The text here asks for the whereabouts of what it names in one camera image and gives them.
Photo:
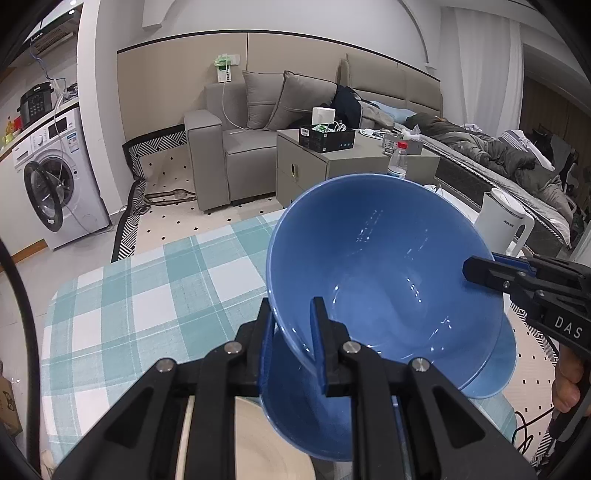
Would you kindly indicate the black pressure cooker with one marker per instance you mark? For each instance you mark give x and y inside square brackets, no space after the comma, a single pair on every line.
[36,104]

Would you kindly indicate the grey cushion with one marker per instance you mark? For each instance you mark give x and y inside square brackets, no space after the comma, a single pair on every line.
[304,99]
[263,99]

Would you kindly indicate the black box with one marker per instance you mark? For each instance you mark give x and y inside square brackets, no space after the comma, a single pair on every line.
[325,141]

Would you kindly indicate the person's right hand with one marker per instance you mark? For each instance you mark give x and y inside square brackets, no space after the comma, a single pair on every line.
[567,383]

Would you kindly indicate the yellow container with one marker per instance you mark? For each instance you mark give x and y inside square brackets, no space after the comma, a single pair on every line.
[8,131]

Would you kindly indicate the red container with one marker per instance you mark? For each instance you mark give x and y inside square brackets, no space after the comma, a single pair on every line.
[17,123]

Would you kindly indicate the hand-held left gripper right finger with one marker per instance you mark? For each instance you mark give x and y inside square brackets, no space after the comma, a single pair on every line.
[318,360]

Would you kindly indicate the clear water bottle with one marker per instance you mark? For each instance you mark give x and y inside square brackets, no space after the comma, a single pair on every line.
[398,161]

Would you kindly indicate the white curtain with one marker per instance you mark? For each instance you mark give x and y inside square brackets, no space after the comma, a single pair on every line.
[489,69]

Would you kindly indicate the range hood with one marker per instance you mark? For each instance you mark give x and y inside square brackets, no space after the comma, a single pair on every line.
[53,37]

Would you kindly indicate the grey nightstand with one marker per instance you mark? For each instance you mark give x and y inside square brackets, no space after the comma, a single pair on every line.
[323,170]

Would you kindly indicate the beige plate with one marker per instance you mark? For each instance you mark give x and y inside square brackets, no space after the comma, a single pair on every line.
[268,443]

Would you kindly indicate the white box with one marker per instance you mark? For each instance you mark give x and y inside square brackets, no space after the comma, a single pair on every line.
[325,117]

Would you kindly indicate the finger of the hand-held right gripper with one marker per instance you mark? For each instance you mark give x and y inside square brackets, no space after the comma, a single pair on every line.
[485,274]
[510,263]

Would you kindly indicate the grey duvet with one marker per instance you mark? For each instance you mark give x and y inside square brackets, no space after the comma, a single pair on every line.
[498,157]

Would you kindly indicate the bed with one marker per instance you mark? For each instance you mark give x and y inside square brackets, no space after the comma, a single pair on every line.
[461,170]

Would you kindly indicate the blue bowl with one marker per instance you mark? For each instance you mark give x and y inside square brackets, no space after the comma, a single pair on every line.
[300,424]
[378,258]

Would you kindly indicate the white electric kettle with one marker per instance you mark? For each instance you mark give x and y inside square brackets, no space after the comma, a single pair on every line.
[503,221]

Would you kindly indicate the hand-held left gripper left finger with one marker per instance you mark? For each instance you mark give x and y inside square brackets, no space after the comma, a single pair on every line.
[264,364]

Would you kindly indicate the white washing machine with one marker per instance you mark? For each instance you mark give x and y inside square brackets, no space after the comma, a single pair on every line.
[69,138]

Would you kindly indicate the grey box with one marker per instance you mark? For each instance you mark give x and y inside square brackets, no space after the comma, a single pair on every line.
[408,145]

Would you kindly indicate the dark blue garment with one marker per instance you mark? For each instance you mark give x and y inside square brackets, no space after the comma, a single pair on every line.
[347,108]

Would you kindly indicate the cardboard box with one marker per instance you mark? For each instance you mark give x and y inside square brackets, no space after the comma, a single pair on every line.
[10,406]

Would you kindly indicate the white wall power strip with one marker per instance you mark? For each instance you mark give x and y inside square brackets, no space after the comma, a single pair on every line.
[226,69]

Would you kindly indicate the grey sofa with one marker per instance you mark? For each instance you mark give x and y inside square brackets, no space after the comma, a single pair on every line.
[249,157]

